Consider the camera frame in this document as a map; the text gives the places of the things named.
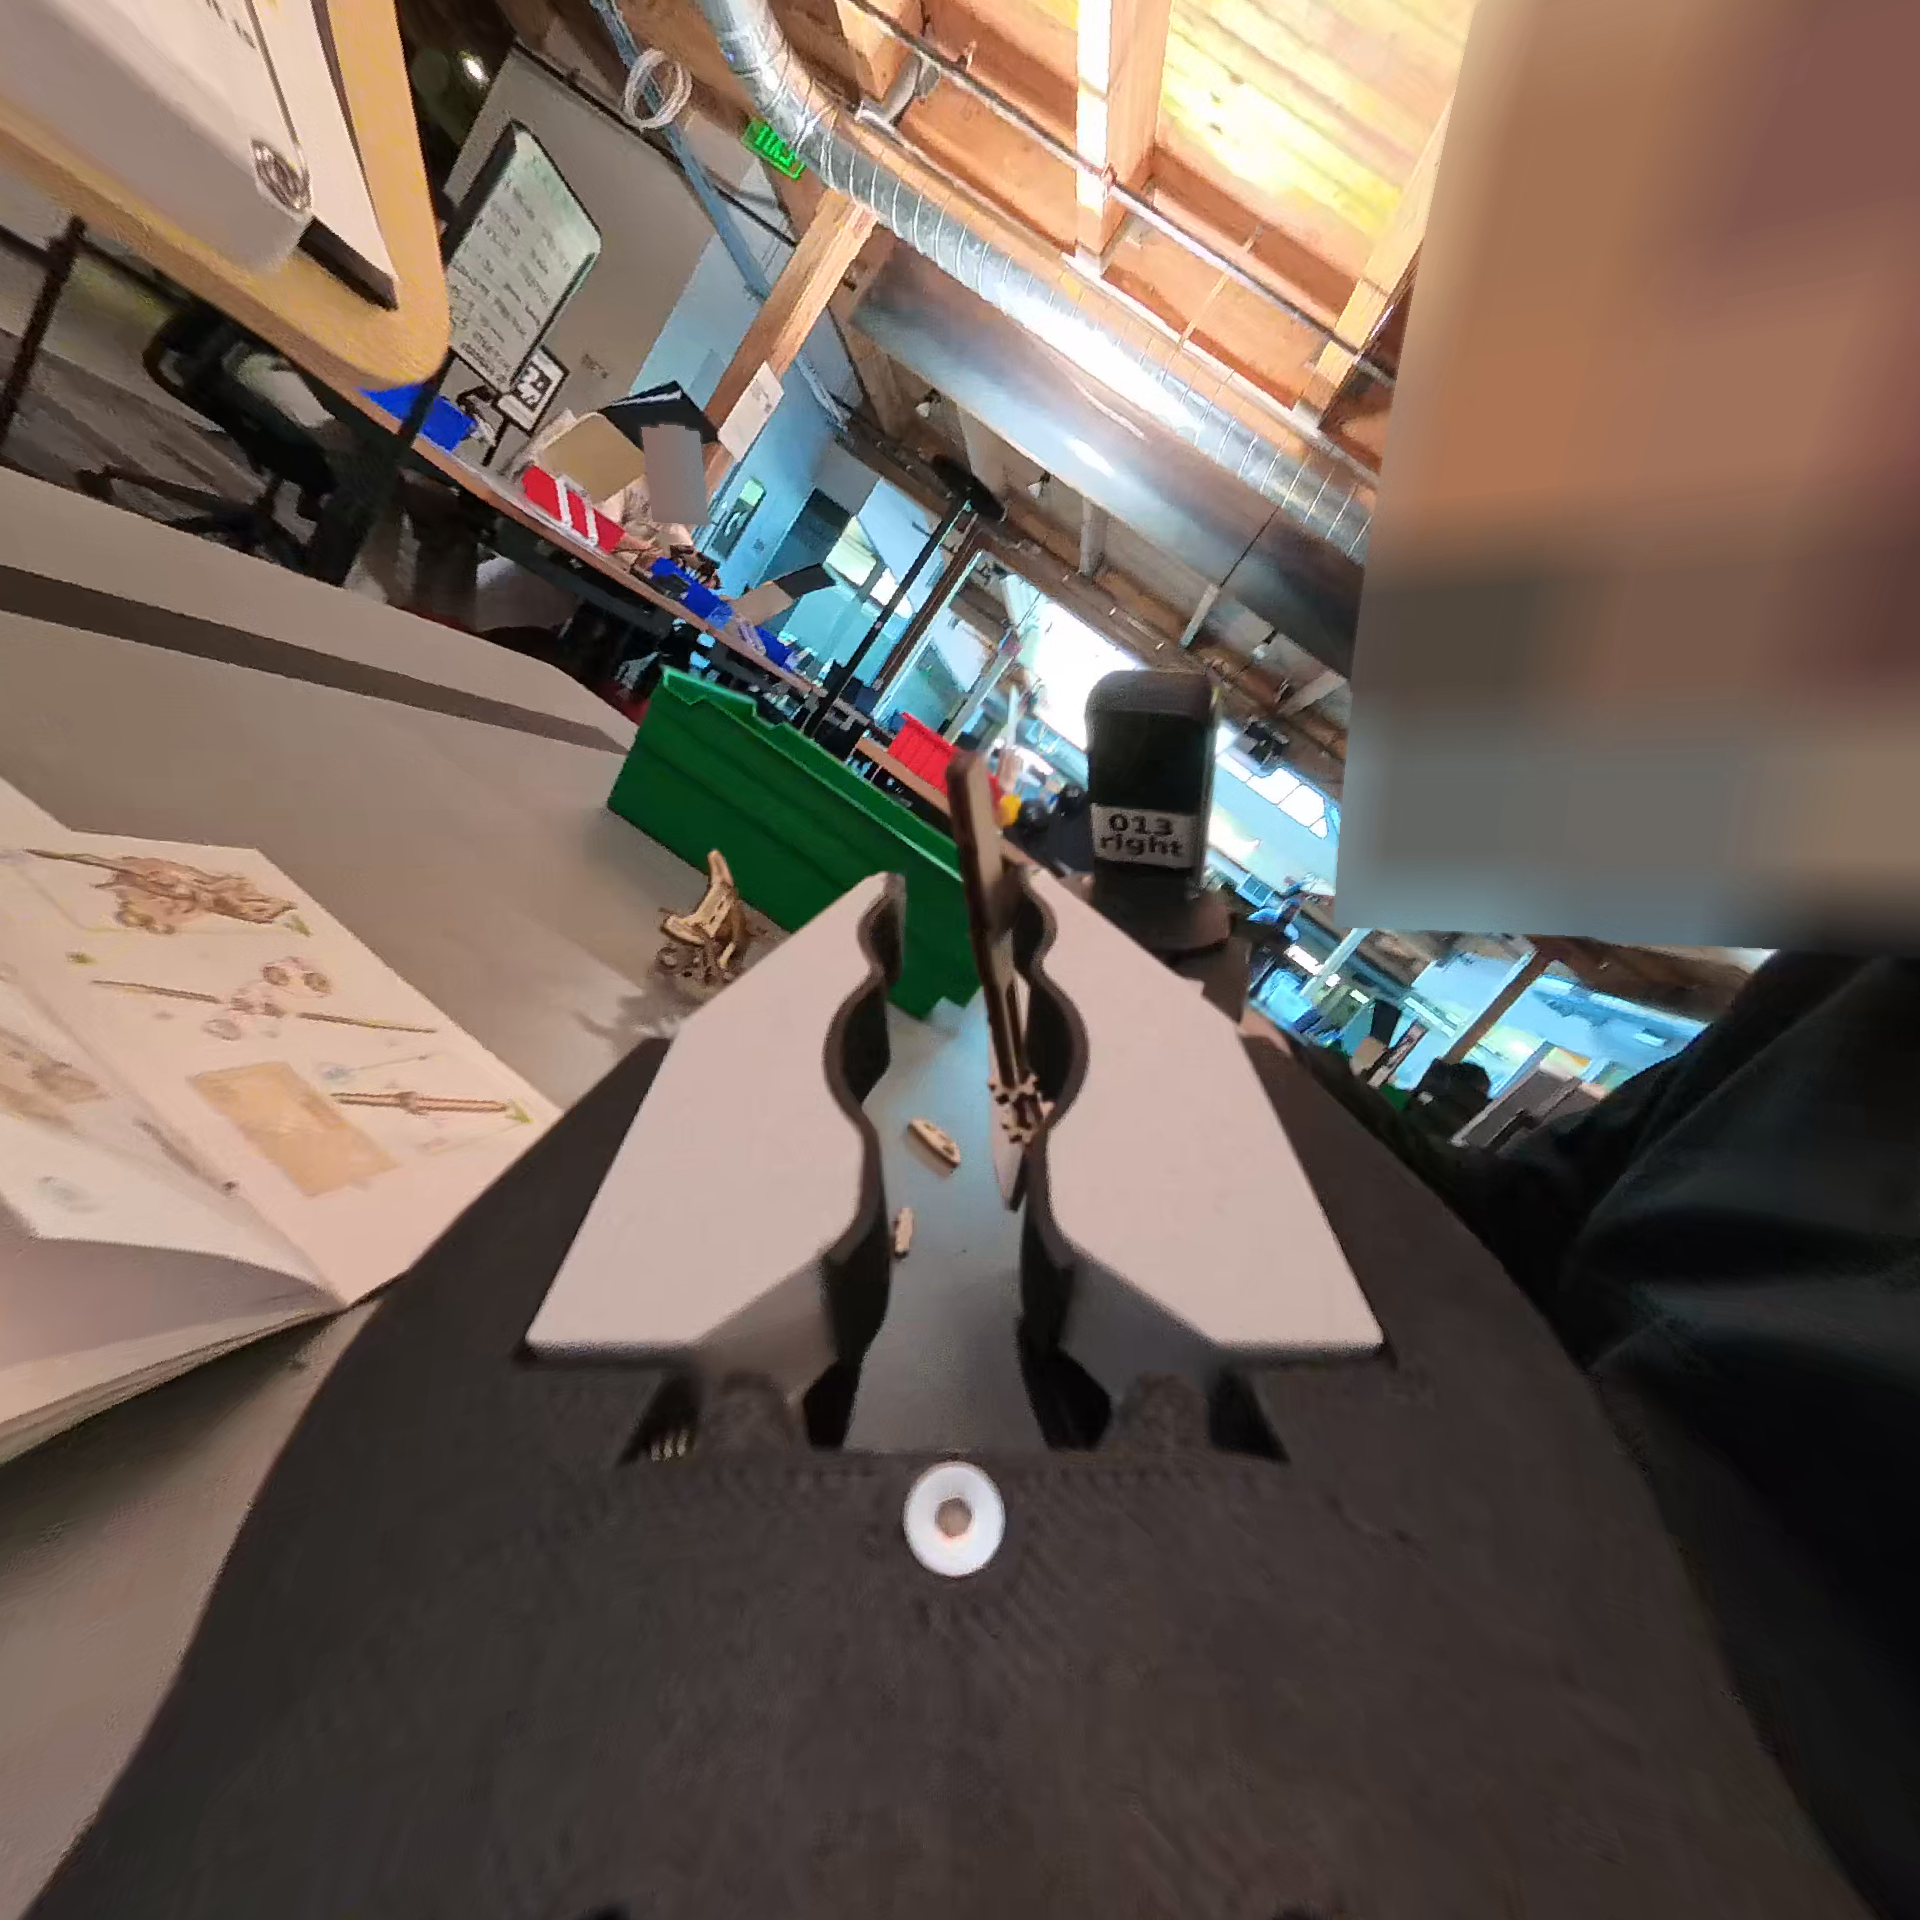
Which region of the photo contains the whiteboard with handwriting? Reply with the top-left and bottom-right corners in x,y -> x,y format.
445,122 -> 603,395

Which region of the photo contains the green plastic bin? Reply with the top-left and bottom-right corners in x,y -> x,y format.
606,666 -> 993,1014

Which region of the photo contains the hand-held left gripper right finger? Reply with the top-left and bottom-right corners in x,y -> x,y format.
1024,869 -> 1386,1449

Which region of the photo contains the instruction booklet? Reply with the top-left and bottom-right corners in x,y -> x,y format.
0,779 -> 564,1464

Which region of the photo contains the partly built wooden model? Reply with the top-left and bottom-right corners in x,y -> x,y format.
654,850 -> 775,991

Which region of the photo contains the cardboard light box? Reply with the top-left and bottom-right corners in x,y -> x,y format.
533,381 -> 722,527

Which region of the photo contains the silver air duct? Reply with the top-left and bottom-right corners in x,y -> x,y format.
600,0 -> 1374,563

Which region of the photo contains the long wooden shaft with collars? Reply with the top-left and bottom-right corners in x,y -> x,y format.
944,753 -> 1056,1214

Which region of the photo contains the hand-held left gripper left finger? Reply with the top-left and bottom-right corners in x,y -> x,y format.
524,874 -> 911,1449

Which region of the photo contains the wooden clipboard board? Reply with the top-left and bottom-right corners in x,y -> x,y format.
0,0 -> 453,395

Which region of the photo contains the blue plastic bin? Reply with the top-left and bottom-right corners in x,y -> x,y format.
360,381 -> 483,451

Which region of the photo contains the printed instruction sheet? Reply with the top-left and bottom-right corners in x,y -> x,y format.
151,0 -> 400,310

